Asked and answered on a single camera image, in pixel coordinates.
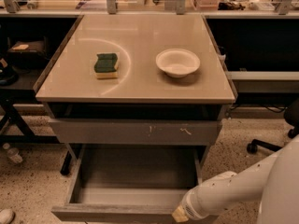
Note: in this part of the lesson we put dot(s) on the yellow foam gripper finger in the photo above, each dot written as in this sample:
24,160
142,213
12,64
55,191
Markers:
179,215

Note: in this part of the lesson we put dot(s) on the green yellow sponge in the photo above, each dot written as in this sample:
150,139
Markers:
106,66

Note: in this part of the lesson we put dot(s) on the grey top drawer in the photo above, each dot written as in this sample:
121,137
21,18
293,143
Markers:
136,132

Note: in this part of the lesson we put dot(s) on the white shoe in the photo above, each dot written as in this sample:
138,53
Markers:
6,216

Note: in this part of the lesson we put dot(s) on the clear plastic bottle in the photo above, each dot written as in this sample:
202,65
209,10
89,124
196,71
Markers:
13,153

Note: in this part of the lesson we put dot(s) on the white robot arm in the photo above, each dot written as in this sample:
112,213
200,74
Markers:
273,182

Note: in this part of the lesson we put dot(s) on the dark bag under bench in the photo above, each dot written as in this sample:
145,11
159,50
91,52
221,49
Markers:
30,54

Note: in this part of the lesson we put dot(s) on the white bowl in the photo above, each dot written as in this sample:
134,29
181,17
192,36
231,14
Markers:
177,63

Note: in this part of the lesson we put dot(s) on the black table frame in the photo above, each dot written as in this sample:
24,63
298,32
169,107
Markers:
12,115

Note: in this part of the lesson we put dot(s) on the grey drawer cabinet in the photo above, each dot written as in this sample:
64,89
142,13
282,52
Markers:
71,89

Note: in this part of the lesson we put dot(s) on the grey drawer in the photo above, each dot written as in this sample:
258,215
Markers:
119,184
136,132

